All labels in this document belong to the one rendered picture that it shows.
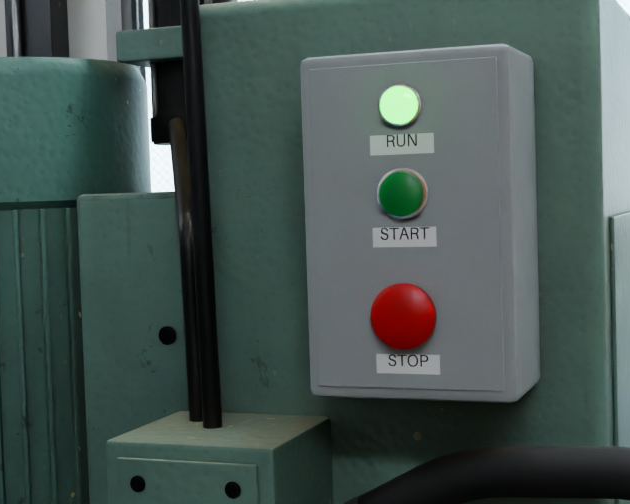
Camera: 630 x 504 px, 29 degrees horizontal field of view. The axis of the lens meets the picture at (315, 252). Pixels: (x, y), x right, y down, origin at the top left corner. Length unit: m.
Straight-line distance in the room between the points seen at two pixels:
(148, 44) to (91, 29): 1.59
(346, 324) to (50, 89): 0.28
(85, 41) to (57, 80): 1.58
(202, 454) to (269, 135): 0.17
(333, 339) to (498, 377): 0.08
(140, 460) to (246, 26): 0.23
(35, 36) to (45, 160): 1.55
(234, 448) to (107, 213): 0.21
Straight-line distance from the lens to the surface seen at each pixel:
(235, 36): 0.65
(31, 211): 0.76
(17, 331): 0.77
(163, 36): 0.75
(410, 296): 0.54
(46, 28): 2.29
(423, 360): 0.55
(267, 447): 0.57
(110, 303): 0.73
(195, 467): 0.58
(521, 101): 0.56
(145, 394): 0.73
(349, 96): 0.56
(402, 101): 0.54
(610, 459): 0.57
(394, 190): 0.54
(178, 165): 0.69
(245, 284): 0.65
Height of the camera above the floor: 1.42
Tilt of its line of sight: 3 degrees down
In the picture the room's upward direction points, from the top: 2 degrees counter-clockwise
